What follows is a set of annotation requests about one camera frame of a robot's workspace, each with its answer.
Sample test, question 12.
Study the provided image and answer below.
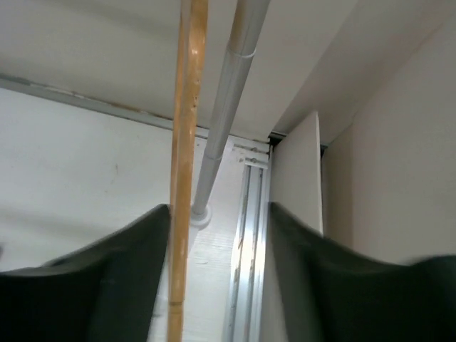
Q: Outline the wooden clothes hanger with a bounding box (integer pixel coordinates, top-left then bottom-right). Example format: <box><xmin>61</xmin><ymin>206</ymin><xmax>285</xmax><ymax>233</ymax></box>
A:
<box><xmin>166</xmin><ymin>1</ymin><xmax>208</xmax><ymax>341</ymax></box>

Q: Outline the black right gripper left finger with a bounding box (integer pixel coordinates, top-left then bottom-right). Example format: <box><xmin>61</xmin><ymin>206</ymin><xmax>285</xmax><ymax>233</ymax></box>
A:
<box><xmin>1</xmin><ymin>204</ymin><xmax>170</xmax><ymax>341</ymax></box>

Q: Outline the white metal clothes rack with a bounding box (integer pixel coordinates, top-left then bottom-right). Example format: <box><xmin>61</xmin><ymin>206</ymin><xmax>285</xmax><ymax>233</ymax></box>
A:
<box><xmin>190</xmin><ymin>0</ymin><xmax>270</xmax><ymax>229</ymax></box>

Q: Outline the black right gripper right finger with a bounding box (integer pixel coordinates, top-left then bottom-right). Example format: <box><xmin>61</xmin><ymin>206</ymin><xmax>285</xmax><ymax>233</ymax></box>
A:
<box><xmin>269</xmin><ymin>202</ymin><xmax>455</xmax><ymax>341</ymax></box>

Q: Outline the aluminium side rail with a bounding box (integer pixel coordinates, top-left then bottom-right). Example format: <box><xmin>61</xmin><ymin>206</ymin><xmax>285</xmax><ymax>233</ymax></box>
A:
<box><xmin>222</xmin><ymin>138</ymin><xmax>271</xmax><ymax>341</ymax></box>

